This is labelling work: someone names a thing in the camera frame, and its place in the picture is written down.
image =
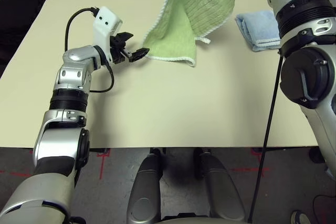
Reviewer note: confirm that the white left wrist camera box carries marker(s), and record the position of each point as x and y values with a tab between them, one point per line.
106	20

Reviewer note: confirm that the white sneaker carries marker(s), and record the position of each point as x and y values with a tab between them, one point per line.
299	218

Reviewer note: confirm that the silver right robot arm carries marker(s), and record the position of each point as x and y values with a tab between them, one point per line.
309	77

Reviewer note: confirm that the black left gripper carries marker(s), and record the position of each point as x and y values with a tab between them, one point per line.
119	51

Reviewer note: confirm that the cream robot torso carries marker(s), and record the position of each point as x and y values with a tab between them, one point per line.
204	221

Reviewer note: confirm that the black foam floor mat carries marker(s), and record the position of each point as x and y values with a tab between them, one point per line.
18	19

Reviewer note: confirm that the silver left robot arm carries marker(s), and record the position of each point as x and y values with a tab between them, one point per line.
60	140

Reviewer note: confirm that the folded light blue towel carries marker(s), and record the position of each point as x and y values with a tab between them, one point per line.
260	27

